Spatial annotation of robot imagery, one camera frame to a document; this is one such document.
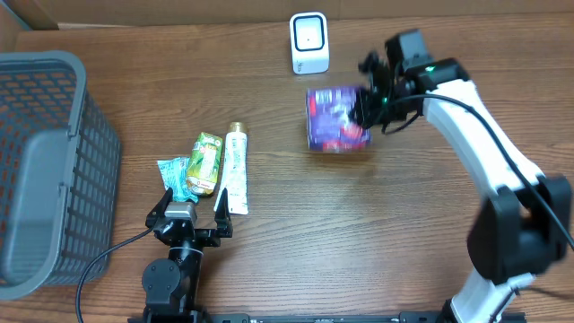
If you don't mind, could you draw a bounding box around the white tube gold cap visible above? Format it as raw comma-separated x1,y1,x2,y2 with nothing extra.
213,122,248,215

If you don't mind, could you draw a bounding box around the green yellow snack pouch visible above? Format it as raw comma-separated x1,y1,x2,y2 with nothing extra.
186,132,223,196

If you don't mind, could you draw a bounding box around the grey plastic mesh basket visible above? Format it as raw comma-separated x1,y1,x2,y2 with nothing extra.
1,50,122,301

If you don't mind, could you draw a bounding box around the white barcode scanner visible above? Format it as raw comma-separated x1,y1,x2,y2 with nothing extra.
289,12,330,74

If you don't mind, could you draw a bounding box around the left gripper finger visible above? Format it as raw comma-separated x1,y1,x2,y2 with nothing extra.
214,188,233,238
145,188,173,228

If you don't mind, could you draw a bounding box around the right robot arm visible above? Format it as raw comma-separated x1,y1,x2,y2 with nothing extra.
350,52,573,322

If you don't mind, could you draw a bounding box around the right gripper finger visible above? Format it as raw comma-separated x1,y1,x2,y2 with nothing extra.
358,51,390,90
349,89,373,129

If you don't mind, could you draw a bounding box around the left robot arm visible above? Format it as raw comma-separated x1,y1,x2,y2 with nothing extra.
140,189,233,323

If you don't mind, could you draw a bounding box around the teal wet wipes pack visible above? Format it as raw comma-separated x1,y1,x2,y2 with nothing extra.
157,157,198,204

